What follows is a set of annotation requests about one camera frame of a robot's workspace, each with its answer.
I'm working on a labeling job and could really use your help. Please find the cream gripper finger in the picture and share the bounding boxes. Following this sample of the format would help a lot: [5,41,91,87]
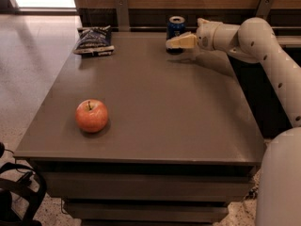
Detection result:
[166,32,198,49]

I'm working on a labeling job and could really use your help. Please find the dark blue chip bag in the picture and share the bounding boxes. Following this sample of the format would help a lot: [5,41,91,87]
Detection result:
[73,25,115,56]

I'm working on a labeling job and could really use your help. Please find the left grey metal bracket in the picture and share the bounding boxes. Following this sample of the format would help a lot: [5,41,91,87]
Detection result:
[115,0,130,32]

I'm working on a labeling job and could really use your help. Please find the blue pepsi can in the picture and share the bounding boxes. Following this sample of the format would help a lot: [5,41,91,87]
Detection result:
[166,16,185,40]

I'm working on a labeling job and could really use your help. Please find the red yellow apple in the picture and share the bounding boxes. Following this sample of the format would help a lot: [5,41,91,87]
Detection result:
[75,99,108,133]

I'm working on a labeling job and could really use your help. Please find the grey metal bracket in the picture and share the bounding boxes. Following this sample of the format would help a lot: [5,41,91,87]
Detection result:
[255,0,275,20]
[115,0,130,32]

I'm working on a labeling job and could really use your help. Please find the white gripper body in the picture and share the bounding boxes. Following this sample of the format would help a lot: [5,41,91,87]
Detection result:
[196,18,222,51]

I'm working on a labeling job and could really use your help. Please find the grey metal shelf rail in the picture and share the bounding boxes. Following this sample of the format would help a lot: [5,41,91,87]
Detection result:
[277,36,301,48]

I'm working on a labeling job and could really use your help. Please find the right grey metal bracket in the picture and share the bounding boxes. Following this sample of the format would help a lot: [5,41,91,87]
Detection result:
[255,0,275,20]

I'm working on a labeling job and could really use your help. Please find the grey drawer cabinet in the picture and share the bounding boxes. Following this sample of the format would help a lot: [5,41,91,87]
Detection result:
[16,33,263,226]

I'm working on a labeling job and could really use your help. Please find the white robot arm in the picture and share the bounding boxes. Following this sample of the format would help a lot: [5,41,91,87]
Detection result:
[166,17,301,226]

